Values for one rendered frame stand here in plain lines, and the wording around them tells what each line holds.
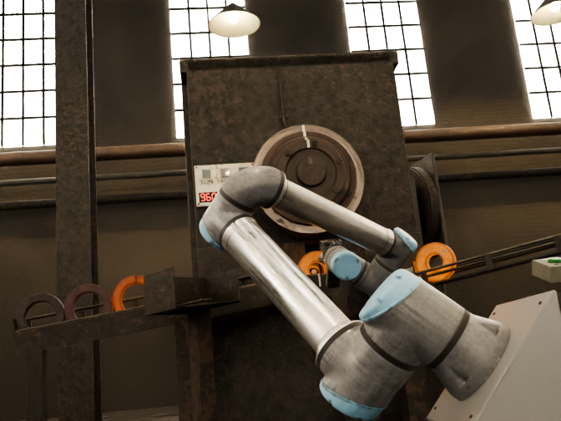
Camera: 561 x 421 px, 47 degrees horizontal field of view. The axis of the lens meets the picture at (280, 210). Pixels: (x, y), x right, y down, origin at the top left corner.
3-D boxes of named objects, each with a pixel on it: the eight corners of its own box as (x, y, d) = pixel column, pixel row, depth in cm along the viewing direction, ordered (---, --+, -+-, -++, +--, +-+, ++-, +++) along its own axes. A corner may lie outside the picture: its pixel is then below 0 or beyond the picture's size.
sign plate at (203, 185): (196, 207, 275) (194, 167, 280) (257, 203, 278) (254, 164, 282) (196, 205, 273) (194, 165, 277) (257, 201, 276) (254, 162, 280)
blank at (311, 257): (292, 257, 264) (293, 256, 261) (328, 247, 266) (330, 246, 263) (303, 294, 261) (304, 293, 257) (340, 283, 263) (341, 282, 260)
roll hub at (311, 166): (279, 210, 259) (272, 144, 265) (347, 205, 262) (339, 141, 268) (280, 207, 253) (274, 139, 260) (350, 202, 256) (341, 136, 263)
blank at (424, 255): (437, 291, 248) (435, 291, 246) (410, 263, 256) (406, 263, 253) (465, 261, 245) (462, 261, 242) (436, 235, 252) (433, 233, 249)
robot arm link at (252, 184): (238, 144, 179) (411, 230, 211) (215, 181, 182) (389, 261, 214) (248, 161, 169) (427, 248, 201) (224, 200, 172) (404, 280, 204)
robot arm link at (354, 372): (394, 372, 133) (209, 178, 177) (347, 433, 138) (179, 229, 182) (427, 370, 145) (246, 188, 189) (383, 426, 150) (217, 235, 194)
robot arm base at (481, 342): (521, 326, 131) (480, 296, 132) (472, 404, 128) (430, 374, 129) (492, 328, 150) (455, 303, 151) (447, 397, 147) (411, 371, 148)
